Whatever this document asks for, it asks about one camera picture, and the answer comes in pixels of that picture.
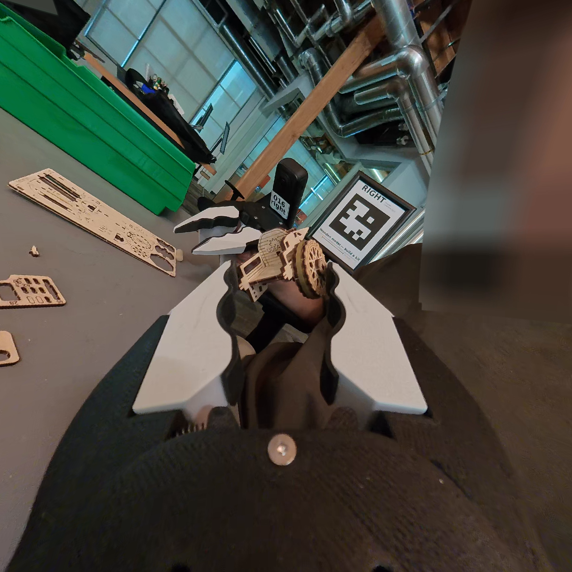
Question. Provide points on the framed black white tag sign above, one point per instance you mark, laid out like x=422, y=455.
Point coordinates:
x=366, y=219

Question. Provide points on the rounded wooden piece with slot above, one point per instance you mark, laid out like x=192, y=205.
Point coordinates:
x=11, y=342

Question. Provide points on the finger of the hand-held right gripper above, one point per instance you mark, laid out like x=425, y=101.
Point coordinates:
x=219, y=245
x=196, y=222

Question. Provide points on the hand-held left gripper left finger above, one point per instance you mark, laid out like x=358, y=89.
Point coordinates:
x=187, y=357

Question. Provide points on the green plastic bin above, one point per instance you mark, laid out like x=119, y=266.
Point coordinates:
x=89, y=116

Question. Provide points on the wooden model car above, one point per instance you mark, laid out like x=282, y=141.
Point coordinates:
x=272, y=254

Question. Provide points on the black bag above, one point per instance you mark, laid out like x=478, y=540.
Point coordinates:
x=170, y=116

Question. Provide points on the wooden puzzle sheet with gears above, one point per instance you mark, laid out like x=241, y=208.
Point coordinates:
x=107, y=223

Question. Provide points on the black monitor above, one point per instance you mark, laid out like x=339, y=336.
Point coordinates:
x=53, y=22

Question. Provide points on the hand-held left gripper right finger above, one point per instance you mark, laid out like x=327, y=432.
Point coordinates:
x=375, y=357

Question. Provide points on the wooden ceiling beam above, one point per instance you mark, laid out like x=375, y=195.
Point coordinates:
x=313, y=102

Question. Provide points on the cluster of silver pipes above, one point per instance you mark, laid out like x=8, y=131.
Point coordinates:
x=402, y=67

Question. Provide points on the wooden grid puzzle piece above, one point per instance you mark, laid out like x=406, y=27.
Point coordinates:
x=60, y=295

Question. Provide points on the person's right hand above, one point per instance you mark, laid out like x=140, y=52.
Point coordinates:
x=295, y=304

